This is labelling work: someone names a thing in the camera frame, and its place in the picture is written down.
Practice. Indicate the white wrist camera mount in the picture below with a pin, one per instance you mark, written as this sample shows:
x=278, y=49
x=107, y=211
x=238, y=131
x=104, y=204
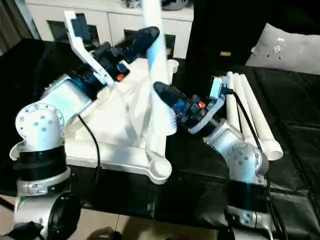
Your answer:
x=86, y=58
x=216, y=87

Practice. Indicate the black work mat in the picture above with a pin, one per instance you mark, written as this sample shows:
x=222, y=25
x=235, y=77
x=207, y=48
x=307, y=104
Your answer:
x=295, y=112

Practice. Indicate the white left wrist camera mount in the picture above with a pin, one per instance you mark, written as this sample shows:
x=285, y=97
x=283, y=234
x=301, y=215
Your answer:
x=86, y=58

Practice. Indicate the grey helmet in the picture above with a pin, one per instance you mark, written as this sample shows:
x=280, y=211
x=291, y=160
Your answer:
x=175, y=5

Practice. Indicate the brown curtain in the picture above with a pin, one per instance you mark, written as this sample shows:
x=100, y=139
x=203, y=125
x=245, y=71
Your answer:
x=10, y=25

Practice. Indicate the black tangled clutter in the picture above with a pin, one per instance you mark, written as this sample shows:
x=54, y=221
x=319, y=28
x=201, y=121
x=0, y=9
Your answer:
x=131, y=3

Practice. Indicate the white plastic table top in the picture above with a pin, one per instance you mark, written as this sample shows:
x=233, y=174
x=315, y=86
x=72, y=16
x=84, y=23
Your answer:
x=112, y=152

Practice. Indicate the white glass-door cabinet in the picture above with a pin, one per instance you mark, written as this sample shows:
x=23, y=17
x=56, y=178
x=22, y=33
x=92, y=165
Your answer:
x=112, y=20

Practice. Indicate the black furniture with yellow label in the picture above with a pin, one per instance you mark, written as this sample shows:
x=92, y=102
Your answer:
x=212, y=30

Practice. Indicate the dark left robot foot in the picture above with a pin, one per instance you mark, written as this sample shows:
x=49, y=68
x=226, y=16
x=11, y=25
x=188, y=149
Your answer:
x=105, y=235

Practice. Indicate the white plastic table leg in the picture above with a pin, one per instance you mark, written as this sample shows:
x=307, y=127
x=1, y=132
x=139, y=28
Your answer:
x=243, y=100
x=265, y=135
x=160, y=117
x=231, y=110

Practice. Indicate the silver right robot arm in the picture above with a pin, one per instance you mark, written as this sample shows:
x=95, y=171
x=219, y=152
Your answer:
x=240, y=155

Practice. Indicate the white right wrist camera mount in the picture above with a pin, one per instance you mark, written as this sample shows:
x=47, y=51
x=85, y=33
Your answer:
x=216, y=87

